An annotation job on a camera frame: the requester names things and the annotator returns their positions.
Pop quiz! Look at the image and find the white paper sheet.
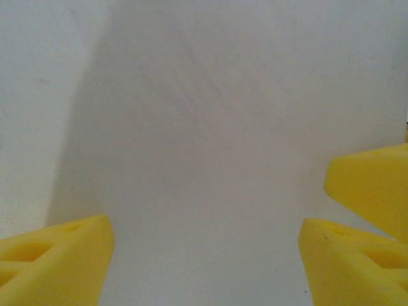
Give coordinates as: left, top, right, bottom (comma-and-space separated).
0, 0, 408, 306

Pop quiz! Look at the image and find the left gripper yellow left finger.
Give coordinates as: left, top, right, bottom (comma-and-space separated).
0, 215, 115, 306

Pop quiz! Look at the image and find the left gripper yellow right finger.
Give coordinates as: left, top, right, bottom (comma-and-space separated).
298, 217, 408, 306

